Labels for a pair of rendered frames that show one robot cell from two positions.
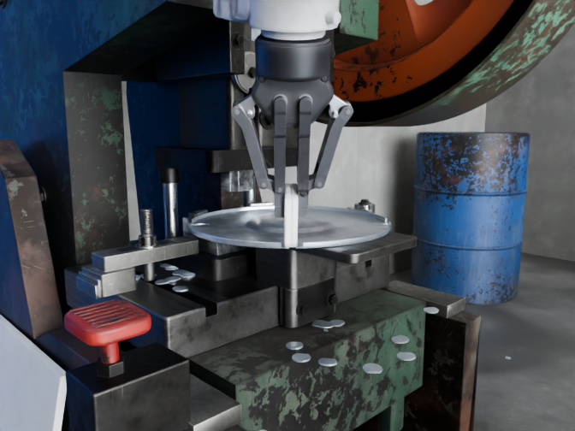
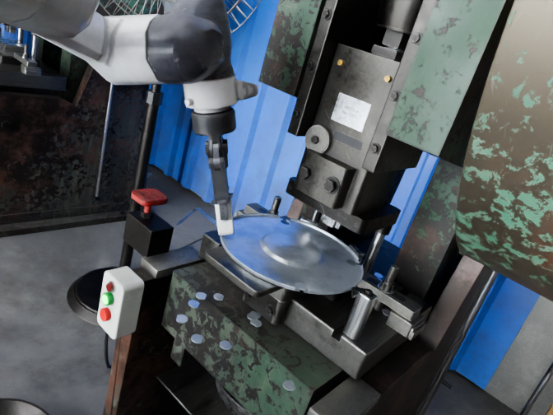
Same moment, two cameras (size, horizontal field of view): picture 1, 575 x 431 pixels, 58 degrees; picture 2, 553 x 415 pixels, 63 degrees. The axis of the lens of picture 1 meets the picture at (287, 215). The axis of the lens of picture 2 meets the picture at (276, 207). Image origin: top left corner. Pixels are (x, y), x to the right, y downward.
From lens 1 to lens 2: 0.99 m
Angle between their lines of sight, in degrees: 77
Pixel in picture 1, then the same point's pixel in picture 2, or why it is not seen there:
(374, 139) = not seen: outside the picture
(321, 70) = (197, 130)
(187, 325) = (209, 244)
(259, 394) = (181, 288)
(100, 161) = not seen: hidden behind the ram
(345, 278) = (309, 322)
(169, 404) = (141, 241)
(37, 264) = (296, 211)
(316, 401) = (205, 333)
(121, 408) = (131, 225)
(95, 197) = not seen: hidden behind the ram
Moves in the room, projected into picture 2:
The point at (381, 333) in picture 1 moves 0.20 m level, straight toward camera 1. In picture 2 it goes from (259, 355) to (155, 322)
